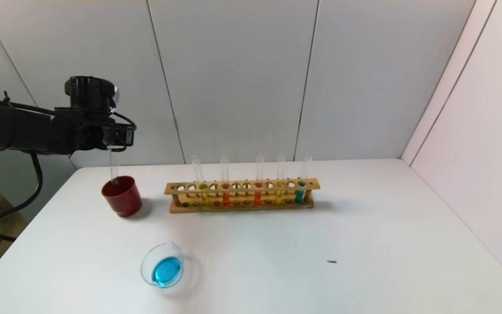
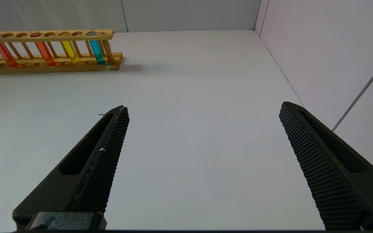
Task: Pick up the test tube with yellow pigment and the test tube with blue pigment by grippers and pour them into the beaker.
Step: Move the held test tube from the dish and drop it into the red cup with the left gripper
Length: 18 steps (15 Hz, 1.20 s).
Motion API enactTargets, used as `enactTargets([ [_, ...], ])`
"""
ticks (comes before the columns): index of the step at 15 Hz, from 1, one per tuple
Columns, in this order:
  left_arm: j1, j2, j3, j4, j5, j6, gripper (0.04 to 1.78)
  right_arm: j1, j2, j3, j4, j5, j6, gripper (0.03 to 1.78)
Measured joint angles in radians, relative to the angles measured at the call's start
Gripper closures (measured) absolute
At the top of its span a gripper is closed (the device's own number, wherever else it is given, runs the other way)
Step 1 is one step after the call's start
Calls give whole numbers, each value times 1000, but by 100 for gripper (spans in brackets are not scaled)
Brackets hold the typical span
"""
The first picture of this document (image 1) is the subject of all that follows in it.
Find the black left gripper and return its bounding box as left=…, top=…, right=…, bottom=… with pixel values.
left=101, top=123, right=135, bottom=152

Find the blue pigment glass test tube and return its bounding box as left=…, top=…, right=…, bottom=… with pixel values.
left=109, top=146, right=121, bottom=184

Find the yellow-green pigment test tube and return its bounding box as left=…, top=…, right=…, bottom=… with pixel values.
left=192, top=155, right=211, bottom=207

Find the orange pigment glass test tube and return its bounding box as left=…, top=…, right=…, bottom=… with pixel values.
left=221, top=155, right=231, bottom=207

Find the wooden test tube rack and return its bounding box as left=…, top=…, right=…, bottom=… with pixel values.
left=165, top=178, right=321, bottom=214

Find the clear glass beaker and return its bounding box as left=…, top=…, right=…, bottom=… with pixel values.
left=140, top=241, right=195, bottom=297

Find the red-orange pigment test tube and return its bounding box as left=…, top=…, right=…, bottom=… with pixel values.
left=254, top=153, right=265, bottom=206

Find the yellow pigment glass test tube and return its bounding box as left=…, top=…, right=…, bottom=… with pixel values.
left=275, top=154, right=285, bottom=205

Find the teal pigment glass test tube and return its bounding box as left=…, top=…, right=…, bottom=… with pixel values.
left=295, top=153, right=312, bottom=204

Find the dark red plastic cup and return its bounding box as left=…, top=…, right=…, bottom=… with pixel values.
left=102, top=176, right=143, bottom=217

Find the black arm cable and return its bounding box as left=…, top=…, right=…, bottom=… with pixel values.
left=0, top=92, right=137, bottom=232

